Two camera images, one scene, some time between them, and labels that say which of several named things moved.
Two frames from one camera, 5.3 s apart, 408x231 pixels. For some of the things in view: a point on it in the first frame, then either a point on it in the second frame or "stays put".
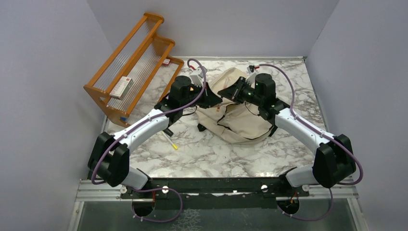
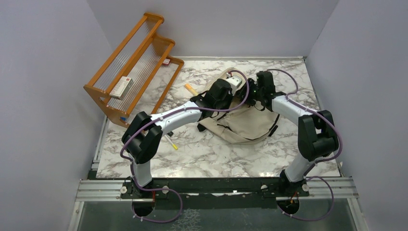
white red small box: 121,87 stays put
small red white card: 166,62 stays put
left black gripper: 210,98 to 230,99
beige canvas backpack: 229,121 stays put
